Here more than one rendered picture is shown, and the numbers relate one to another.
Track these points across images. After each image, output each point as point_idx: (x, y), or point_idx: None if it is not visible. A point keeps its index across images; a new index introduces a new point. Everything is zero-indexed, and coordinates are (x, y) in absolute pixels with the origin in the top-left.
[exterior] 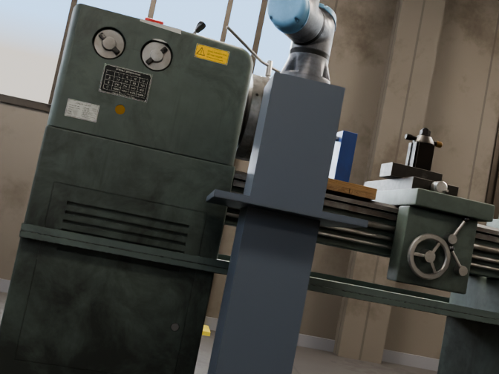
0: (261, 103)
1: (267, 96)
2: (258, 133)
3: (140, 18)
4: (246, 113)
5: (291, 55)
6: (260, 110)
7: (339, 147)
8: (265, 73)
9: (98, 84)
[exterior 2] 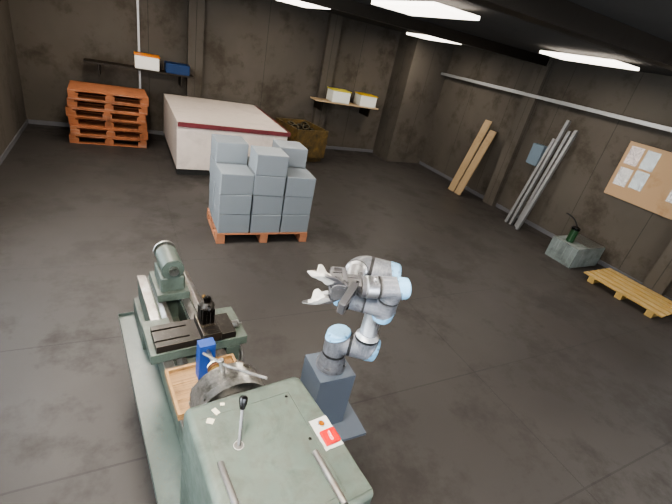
0: None
1: (344, 385)
2: (329, 401)
3: (343, 443)
4: None
5: (341, 360)
6: (321, 393)
7: (214, 354)
8: (223, 369)
9: None
